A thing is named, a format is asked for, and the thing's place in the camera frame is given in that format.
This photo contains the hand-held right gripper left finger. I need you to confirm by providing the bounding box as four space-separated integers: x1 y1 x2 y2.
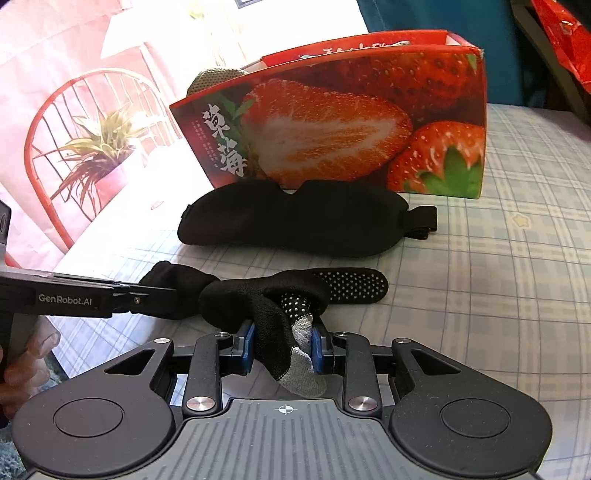
95 322 257 415

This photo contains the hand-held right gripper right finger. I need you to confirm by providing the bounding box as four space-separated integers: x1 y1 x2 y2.
309 322 468 415

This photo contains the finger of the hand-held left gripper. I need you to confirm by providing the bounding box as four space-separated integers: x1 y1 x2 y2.
110 283 207 322

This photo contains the black grip sock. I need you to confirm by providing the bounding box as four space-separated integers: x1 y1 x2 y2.
137 260 390 398

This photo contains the red strawberry print box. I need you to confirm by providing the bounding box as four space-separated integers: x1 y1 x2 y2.
167 29 490 201

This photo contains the olive knitted cloth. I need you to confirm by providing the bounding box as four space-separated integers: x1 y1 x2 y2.
186 66 251 99

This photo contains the person's left hand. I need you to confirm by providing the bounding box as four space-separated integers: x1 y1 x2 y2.
0 329 62 418

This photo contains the black eye mask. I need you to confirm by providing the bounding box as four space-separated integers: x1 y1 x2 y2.
177 178 439 260

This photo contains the teal fuzzy rug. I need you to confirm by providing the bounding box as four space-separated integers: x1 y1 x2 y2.
0 364 68 480

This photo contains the checked bed sheet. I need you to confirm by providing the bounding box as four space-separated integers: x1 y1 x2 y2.
51 102 591 480

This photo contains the pink printed backdrop cloth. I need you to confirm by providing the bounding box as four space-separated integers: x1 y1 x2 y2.
0 0 371 280

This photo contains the teal curtain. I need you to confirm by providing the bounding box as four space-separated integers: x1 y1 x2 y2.
357 0 530 109

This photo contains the red plastic bag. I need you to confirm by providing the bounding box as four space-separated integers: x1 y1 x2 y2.
527 0 591 86

